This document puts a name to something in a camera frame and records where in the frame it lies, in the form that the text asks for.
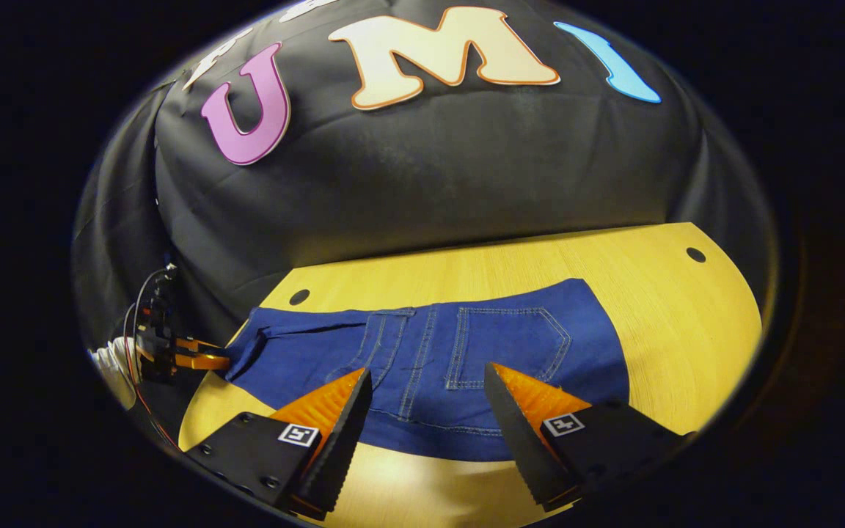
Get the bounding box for red and black cable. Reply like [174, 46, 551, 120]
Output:
[123, 267, 183, 452]

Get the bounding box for black backdrop cloth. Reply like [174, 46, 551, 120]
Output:
[70, 0, 781, 448]

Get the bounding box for blue denim jeans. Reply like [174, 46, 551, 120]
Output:
[223, 277, 631, 463]

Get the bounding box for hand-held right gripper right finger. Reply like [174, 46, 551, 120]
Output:
[483, 362, 692, 513]

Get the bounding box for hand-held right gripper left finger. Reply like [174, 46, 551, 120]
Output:
[183, 367, 374, 521]

